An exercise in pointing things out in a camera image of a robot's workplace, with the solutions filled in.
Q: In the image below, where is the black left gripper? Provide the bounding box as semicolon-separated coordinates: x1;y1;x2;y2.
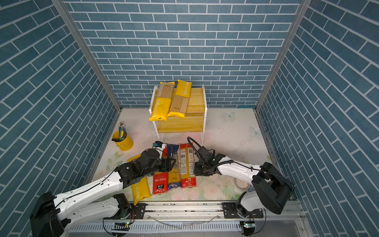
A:
142;157;178;178

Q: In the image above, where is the plain yellow pasta package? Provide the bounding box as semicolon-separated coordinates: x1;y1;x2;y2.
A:
167;80;192;119

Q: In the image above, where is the yellow pastatime pasta package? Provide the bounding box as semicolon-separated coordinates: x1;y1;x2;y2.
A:
127;153;152;206
149;82;175;121

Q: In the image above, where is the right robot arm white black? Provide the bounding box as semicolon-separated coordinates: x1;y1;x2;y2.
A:
193;146;294;217

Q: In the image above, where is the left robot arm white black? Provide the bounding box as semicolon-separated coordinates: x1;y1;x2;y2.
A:
30;148;176;237

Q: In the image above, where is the blue spaghetti package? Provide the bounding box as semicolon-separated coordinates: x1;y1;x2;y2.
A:
167;144;181;190

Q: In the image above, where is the red yellow spaghetti package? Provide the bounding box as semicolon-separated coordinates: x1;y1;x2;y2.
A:
152;146;169;195

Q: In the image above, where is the red labelled spaghetti package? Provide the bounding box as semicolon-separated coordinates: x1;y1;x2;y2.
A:
179;143;196;188

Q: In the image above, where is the round tape roll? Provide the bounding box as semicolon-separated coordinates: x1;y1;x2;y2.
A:
234;178;251;192

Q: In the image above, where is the yellow pen holder cup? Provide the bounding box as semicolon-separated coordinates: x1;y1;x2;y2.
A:
112;131;134;151

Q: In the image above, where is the white frame wooden shelf rack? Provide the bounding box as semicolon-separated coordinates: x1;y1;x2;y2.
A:
153;85;208;143

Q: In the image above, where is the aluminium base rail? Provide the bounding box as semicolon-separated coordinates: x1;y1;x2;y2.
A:
67;201;312;237

